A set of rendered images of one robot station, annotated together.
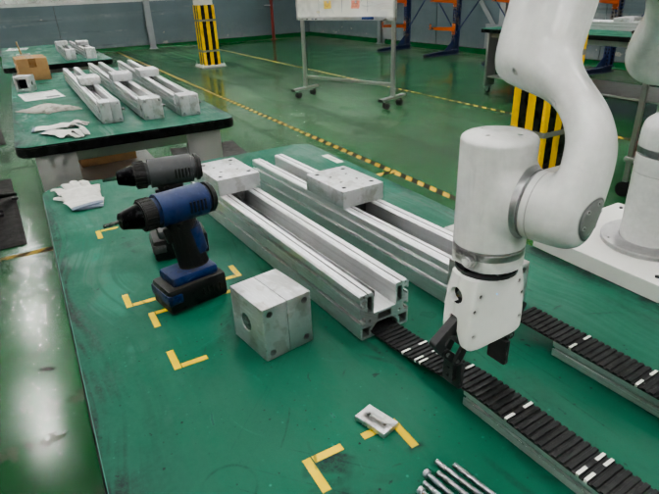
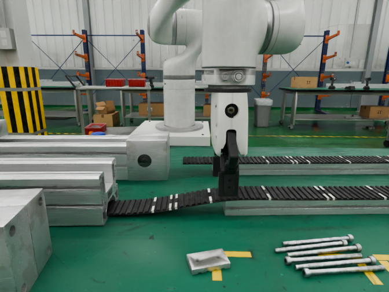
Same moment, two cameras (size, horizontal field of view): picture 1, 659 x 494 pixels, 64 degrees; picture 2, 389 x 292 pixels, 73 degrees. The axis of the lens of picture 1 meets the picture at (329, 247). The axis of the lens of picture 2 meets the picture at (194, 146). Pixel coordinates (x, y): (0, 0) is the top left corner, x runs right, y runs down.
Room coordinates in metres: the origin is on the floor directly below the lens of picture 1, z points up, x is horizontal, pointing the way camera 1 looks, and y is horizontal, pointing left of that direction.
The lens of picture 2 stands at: (0.41, 0.21, 1.01)
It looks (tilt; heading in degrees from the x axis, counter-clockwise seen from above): 15 degrees down; 300
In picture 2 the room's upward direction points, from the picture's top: straight up
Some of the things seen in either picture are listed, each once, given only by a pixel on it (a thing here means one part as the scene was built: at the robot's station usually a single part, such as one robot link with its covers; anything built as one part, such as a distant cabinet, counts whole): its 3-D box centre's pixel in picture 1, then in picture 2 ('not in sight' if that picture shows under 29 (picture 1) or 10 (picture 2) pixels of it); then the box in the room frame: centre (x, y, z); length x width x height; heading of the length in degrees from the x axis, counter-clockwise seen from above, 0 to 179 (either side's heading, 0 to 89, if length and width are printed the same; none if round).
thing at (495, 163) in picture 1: (497, 188); (232, 22); (0.57, -0.19, 1.09); 0.09 x 0.08 x 0.13; 41
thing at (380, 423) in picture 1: (376, 420); (208, 261); (0.53, -0.05, 0.78); 0.05 x 0.03 x 0.01; 45
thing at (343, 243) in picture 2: (472, 488); (311, 246); (0.42, -0.15, 0.78); 0.11 x 0.01 x 0.01; 38
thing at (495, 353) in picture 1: (505, 336); (220, 157); (0.60, -0.24, 0.86); 0.03 x 0.03 x 0.07; 32
